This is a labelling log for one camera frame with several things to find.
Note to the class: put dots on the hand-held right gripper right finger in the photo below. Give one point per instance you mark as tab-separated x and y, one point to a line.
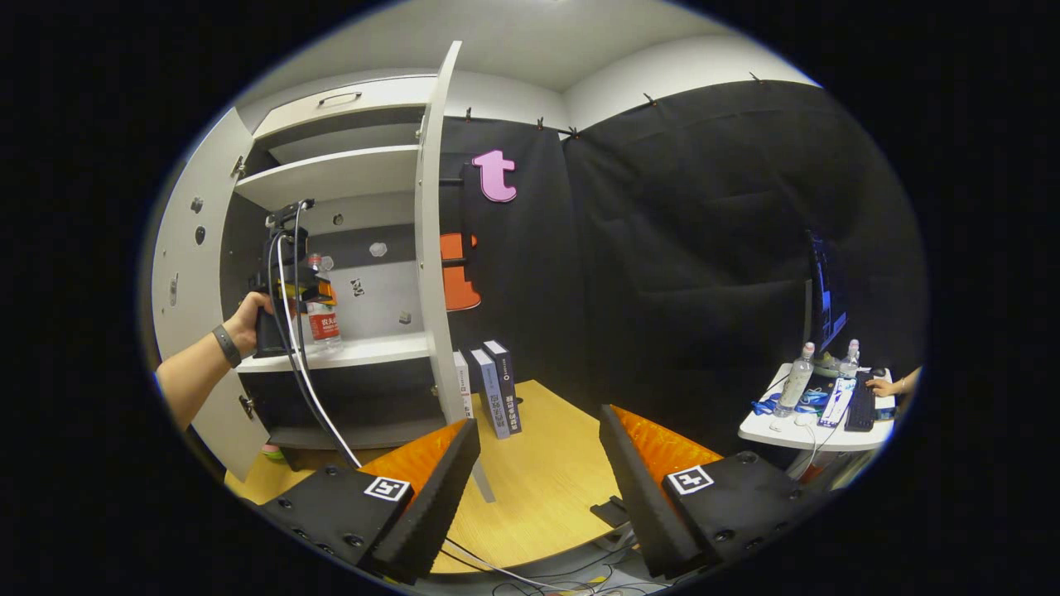
642	505

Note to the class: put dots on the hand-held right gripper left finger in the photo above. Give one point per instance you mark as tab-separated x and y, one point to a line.
439	505

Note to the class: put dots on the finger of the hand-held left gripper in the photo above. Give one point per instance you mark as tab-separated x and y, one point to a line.
315	291

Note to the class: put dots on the clear water bottle red label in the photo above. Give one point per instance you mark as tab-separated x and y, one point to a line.
325	327

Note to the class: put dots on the white cabinet door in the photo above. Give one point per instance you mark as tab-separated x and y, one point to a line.
186	248
431	248

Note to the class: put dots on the black table clamp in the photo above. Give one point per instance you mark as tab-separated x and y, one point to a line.
611	513

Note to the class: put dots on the white cabinet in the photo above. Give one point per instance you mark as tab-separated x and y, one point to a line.
373	306

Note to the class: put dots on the white cabinet shelf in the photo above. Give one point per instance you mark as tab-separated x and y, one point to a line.
364	352
331	174

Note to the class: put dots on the black wristband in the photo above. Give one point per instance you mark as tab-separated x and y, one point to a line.
226	346

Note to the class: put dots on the grey blue book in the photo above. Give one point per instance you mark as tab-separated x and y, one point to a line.
490	397

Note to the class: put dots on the white book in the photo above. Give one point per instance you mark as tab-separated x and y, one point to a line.
463	385

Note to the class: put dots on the white side table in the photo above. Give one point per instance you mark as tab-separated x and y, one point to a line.
774	434

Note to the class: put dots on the small pink object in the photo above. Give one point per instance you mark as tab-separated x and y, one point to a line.
273	451

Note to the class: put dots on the white cabinet drawer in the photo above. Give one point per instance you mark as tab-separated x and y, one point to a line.
381	95

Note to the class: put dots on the tall clear plastic bottle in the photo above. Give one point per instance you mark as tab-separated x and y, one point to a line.
797	381

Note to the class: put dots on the white printed packet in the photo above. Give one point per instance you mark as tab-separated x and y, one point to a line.
836	401

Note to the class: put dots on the black keyboard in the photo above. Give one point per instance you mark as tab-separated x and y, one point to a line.
860	406

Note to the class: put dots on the small clear plastic bottle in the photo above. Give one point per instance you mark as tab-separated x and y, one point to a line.
850	360

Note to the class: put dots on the black backdrop cloth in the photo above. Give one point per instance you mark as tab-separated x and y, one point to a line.
662	248

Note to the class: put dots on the computer monitor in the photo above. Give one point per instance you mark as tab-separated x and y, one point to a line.
828	306

